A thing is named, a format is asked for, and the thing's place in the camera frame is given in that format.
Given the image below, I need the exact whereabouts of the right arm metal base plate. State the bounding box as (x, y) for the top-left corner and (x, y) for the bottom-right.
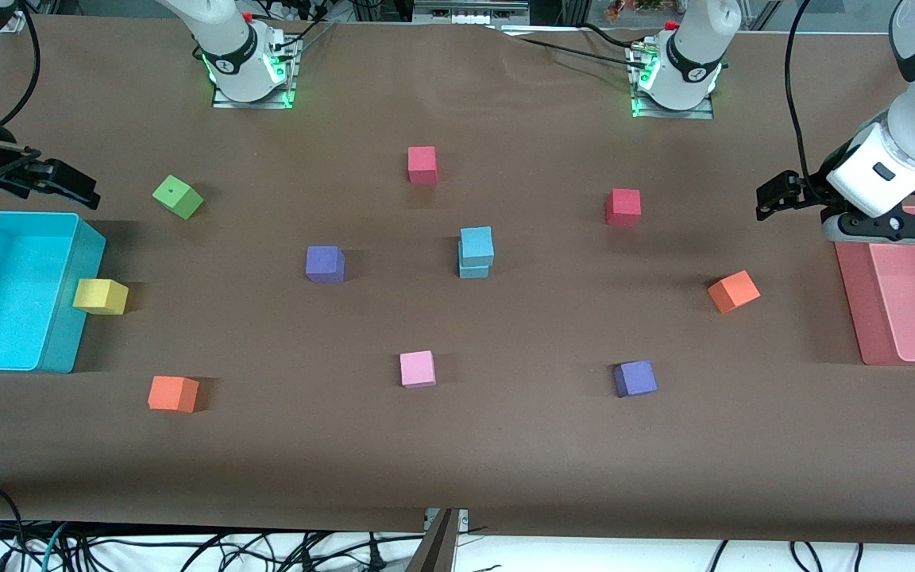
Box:
(211, 36), (299, 110)

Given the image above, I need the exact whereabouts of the small metal bracket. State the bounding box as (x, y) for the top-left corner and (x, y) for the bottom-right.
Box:
(424, 508), (470, 531)

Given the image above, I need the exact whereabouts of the green foam block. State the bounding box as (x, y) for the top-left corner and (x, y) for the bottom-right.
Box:
(152, 175), (205, 220)

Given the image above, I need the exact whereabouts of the teal cable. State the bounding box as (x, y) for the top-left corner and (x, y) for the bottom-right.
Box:
(39, 523), (71, 572)

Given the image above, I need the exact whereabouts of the grey metal box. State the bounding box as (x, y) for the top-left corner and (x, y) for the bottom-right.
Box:
(414, 0), (530, 23)

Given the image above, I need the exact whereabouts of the yellow foam block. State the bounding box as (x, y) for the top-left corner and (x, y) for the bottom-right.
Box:
(72, 278), (129, 315)

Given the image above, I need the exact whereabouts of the purple foam block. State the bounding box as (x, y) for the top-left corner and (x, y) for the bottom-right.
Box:
(613, 360), (658, 398)
(306, 245), (346, 284)

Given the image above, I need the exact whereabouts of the cyan plastic bin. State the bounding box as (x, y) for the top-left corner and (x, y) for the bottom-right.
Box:
(0, 211), (107, 374)

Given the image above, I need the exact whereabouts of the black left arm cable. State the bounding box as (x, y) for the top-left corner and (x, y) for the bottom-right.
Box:
(786, 0), (814, 182)

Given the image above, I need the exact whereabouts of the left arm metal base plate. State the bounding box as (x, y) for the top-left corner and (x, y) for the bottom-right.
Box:
(631, 56), (716, 120)

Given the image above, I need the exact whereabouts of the pink foam block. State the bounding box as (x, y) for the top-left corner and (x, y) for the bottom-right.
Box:
(400, 350), (437, 388)

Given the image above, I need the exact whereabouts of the brown table cover sheet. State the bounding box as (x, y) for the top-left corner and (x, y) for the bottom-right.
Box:
(0, 14), (915, 549)

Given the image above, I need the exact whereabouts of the pink plastic bin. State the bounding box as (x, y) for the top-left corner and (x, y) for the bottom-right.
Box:
(832, 207), (915, 366)

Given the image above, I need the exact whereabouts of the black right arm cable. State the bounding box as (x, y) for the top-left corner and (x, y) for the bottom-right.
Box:
(0, 0), (42, 129)

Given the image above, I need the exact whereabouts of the red foam block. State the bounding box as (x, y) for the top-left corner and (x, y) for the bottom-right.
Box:
(407, 146), (438, 185)
(605, 188), (642, 228)

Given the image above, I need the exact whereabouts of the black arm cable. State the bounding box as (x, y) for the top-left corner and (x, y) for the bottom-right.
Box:
(0, 0), (42, 129)
(786, 0), (814, 182)

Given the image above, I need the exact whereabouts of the black cable on table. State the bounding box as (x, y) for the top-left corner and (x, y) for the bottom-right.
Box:
(493, 22), (649, 66)

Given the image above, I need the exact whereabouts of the orange foam block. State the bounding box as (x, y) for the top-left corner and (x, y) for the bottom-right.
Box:
(708, 270), (762, 314)
(148, 376), (200, 413)

